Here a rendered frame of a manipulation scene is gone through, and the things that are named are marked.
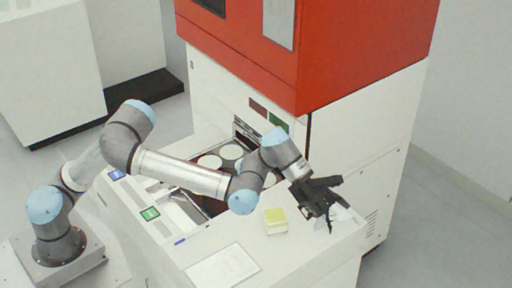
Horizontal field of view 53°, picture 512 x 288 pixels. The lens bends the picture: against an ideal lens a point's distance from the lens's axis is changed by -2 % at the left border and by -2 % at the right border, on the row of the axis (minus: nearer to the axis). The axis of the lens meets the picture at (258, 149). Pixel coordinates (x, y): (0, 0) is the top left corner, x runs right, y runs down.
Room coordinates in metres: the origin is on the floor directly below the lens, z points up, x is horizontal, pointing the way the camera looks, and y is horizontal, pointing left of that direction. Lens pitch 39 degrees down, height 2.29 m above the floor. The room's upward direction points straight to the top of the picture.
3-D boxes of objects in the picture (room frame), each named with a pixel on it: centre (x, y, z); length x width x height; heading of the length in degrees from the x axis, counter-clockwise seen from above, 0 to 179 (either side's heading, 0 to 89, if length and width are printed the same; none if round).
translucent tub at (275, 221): (1.21, -0.06, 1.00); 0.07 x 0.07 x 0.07; 15
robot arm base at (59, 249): (1.19, 0.69, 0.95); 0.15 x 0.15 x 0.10
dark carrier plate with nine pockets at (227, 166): (1.55, 0.13, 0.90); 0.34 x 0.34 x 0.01; 38
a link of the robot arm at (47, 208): (1.19, 0.69, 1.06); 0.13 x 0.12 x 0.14; 167
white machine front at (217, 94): (1.84, 0.08, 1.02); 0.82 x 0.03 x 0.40; 38
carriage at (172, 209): (1.37, 0.33, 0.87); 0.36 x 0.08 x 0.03; 38
